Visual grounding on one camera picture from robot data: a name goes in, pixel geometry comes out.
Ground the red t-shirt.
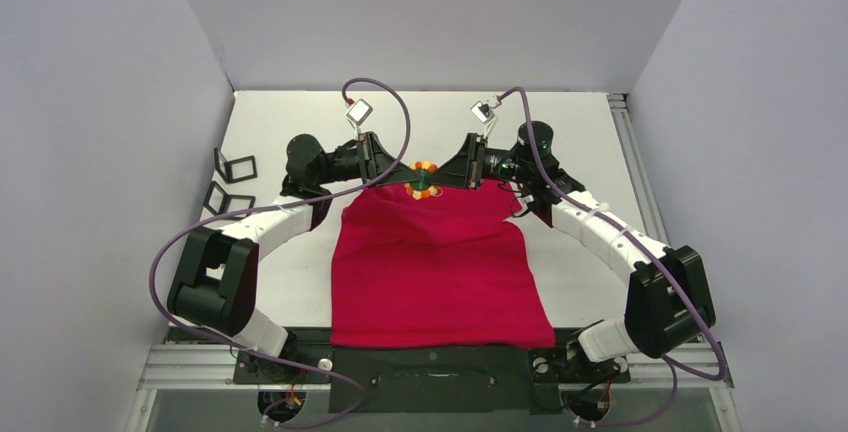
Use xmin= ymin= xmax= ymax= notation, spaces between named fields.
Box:
xmin=331 ymin=183 xmax=555 ymax=349

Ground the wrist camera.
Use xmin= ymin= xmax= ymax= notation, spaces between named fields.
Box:
xmin=470 ymin=98 xmax=500 ymax=124
xmin=345 ymin=99 xmax=373 ymax=126

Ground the black frame stand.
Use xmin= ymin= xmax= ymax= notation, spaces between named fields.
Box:
xmin=213 ymin=147 xmax=258 ymax=184
xmin=202 ymin=181 xmax=256 ymax=215

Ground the aluminium front rail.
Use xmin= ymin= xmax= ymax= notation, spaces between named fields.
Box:
xmin=127 ymin=343 xmax=743 ymax=431

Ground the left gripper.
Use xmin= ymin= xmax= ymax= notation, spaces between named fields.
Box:
xmin=316 ymin=133 xmax=420 ymax=190

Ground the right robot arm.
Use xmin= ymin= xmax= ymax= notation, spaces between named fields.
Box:
xmin=428 ymin=121 xmax=716 ymax=379

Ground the orange yellow pompom brooch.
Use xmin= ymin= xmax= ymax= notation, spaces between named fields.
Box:
xmin=405 ymin=161 xmax=441 ymax=200

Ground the aluminium side rail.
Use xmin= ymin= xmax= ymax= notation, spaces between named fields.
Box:
xmin=607 ymin=93 xmax=669 ymax=243

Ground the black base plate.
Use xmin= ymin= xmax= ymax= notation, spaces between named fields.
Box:
xmin=232 ymin=328 xmax=631 ymax=415

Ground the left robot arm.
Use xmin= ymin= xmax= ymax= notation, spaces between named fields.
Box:
xmin=166 ymin=132 xmax=418 ymax=382

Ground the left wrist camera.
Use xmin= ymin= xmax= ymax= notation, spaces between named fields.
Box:
xmin=345 ymin=99 xmax=373 ymax=126

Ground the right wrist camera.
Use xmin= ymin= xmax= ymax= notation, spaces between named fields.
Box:
xmin=470 ymin=98 xmax=500 ymax=124

